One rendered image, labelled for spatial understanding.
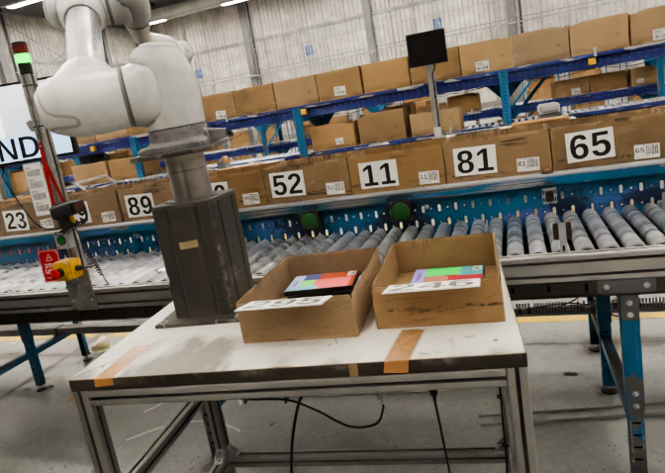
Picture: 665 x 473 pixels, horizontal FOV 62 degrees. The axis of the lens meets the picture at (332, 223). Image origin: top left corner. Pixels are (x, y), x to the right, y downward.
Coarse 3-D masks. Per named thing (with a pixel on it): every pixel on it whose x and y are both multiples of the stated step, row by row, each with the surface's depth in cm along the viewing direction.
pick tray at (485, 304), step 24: (408, 240) 157; (432, 240) 155; (456, 240) 154; (480, 240) 152; (384, 264) 141; (408, 264) 158; (432, 264) 157; (456, 264) 155; (480, 264) 153; (384, 288) 122; (480, 288) 116; (384, 312) 123; (408, 312) 122; (432, 312) 120; (456, 312) 119; (480, 312) 118; (504, 312) 117
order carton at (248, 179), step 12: (240, 168) 276; (252, 168) 274; (216, 180) 249; (228, 180) 247; (240, 180) 245; (252, 180) 244; (240, 192) 247; (252, 192) 245; (264, 192) 244; (240, 204) 248; (252, 204) 247; (264, 204) 245
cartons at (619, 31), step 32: (544, 32) 598; (576, 32) 590; (608, 32) 581; (640, 32) 572; (384, 64) 658; (448, 64) 636; (480, 64) 625; (512, 64) 616; (224, 96) 730; (256, 96) 715; (288, 96) 702; (320, 96) 691; (320, 128) 676; (352, 128) 661; (384, 128) 650; (416, 128) 640; (448, 128) 629; (128, 160) 770
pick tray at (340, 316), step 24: (288, 264) 163; (312, 264) 162; (336, 264) 160; (360, 264) 158; (264, 288) 145; (360, 288) 129; (240, 312) 128; (264, 312) 126; (288, 312) 125; (312, 312) 123; (336, 312) 122; (360, 312) 127; (264, 336) 128; (288, 336) 126; (312, 336) 125; (336, 336) 123
